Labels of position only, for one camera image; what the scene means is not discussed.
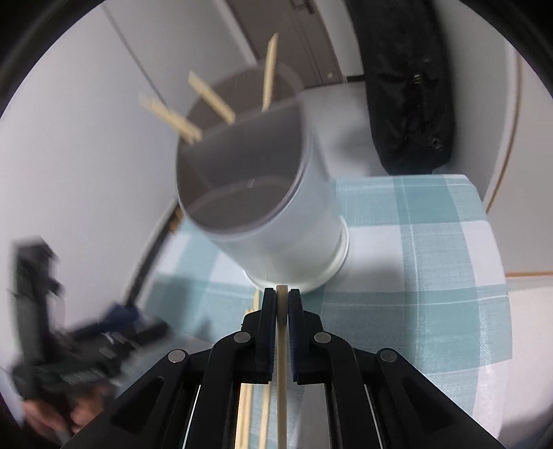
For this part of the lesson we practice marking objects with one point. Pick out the brown wooden object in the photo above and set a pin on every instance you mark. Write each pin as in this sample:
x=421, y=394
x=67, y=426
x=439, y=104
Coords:
x=175, y=220

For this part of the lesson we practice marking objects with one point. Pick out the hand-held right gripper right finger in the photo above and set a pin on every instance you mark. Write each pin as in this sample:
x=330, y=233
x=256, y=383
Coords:
x=295, y=319

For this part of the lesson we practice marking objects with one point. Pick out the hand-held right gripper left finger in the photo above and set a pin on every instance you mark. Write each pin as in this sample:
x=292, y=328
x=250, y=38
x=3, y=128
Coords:
x=268, y=319

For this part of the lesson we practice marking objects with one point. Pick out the grey-brown door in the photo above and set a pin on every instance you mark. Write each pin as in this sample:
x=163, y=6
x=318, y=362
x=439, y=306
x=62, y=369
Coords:
x=315, y=43

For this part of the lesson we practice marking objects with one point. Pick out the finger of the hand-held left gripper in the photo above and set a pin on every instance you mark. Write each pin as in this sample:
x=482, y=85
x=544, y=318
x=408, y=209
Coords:
x=121, y=315
x=147, y=334

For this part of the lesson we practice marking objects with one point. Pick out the teal checked tablecloth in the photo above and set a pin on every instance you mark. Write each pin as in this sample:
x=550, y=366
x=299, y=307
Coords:
x=410, y=280

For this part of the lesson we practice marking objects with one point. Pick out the person's left hand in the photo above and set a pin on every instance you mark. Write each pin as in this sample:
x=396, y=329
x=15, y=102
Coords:
x=84, y=410

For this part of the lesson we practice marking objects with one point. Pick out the black hanging bag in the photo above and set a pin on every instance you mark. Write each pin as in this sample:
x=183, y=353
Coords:
x=401, y=86

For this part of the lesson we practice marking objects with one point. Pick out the white cylindrical utensil holder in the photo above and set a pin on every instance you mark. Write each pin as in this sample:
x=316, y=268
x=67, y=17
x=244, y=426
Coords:
x=281, y=224

